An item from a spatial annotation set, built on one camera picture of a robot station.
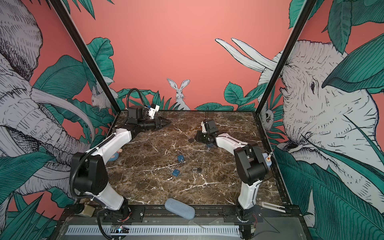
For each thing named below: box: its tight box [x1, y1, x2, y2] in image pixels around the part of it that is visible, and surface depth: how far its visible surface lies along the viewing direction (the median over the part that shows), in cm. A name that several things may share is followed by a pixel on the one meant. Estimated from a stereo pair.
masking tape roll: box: [75, 204, 96, 218], surface depth 71 cm
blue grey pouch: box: [164, 198, 196, 220], surface depth 76 cm
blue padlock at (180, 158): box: [177, 155, 185, 163], surface depth 95 cm
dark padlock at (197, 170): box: [192, 167, 202, 174], surface depth 92 cm
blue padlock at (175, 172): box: [172, 169, 180, 177], surface depth 90 cm
